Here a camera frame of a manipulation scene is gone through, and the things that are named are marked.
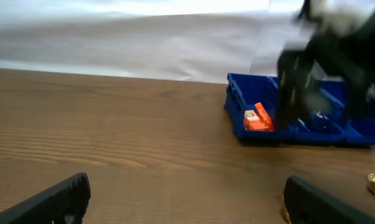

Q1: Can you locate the blue tray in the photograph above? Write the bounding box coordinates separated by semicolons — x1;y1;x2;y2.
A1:
223;72;375;147

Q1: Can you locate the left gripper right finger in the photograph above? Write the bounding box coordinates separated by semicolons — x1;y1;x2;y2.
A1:
282;175;375;224

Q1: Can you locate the blue candy pack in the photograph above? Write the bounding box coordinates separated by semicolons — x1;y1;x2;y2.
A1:
308;111;331;134
295;118;310;134

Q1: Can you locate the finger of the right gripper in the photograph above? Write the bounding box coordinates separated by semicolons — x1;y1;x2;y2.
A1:
277;66;297;124
295;64;315;121

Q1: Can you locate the orange candy box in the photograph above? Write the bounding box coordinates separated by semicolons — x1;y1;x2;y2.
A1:
254;101;275;131
243;109;269;132

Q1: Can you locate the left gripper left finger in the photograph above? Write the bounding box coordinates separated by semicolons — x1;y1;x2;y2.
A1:
0;172;91;224

